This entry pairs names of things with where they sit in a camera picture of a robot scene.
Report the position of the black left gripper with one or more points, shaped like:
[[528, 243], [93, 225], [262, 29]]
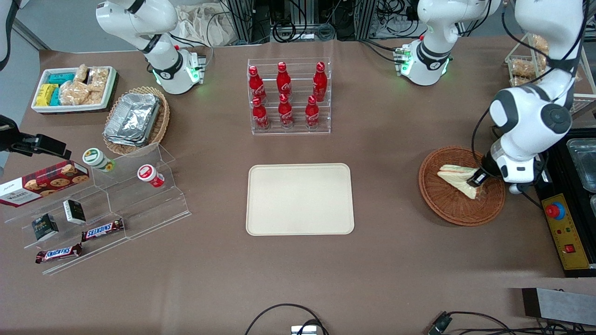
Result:
[[487, 164]]

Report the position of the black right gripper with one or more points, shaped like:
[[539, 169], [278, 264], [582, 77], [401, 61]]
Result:
[[9, 129]]

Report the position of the triangular sandwich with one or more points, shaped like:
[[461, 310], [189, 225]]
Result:
[[456, 176]]

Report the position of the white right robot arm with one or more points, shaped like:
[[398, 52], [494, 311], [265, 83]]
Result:
[[163, 65]]

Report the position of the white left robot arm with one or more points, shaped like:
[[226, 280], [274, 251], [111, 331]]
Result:
[[526, 121]]

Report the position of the round brown wicker basket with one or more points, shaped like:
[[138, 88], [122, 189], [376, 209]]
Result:
[[442, 200]]

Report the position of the oval light wicker basket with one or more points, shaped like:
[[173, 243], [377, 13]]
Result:
[[163, 121]]

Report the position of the beige rectangular tray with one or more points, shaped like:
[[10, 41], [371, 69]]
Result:
[[298, 200]]

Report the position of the red tartan cookie box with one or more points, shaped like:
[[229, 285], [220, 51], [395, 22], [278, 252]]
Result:
[[42, 184]]

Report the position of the green lid white cup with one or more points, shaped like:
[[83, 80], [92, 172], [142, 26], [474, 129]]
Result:
[[95, 158]]

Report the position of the teal snack pack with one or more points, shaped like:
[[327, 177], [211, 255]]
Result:
[[60, 78], [56, 97]]

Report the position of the yellow snack pack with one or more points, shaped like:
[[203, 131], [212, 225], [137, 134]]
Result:
[[45, 94]]

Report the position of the clear bag puffed rice snack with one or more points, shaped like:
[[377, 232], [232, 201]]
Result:
[[95, 97], [73, 93], [81, 73], [98, 78]]

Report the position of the small black white box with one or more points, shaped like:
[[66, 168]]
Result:
[[74, 211], [45, 227]]

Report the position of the white rectangular snack bin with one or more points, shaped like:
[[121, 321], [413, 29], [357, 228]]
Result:
[[111, 88]]

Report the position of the stacked aluminium foil trays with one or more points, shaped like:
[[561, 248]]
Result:
[[132, 118]]

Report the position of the brown snickers bar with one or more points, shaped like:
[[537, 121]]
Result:
[[58, 253], [102, 230]]

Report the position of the red lid white cup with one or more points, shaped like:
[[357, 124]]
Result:
[[148, 174]]

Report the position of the clear bag fried snack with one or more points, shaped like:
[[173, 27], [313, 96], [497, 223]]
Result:
[[539, 44], [522, 68], [521, 81]]

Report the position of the steel pan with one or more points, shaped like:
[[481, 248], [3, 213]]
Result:
[[584, 167]]

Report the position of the black appliance yellow control panel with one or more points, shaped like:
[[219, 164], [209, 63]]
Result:
[[570, 242]]

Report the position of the clear acrylic stepped stand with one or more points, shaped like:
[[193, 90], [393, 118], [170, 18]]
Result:
[[153, 209]]

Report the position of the grey rectangular block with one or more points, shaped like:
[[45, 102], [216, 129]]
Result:
[[558, 304]]

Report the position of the red cola bottle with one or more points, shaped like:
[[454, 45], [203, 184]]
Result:
[[320, 83], [260, 115], [285, 113], [312, 114], [283, 81], [256, 86]]

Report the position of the clear acrylic bottle rack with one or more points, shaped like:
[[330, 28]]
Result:
[[298, 131]]

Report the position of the beige cloth bag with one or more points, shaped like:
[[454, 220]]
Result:
[[205, 25]]

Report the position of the small silver device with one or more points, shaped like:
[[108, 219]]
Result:
[[303, 330]]

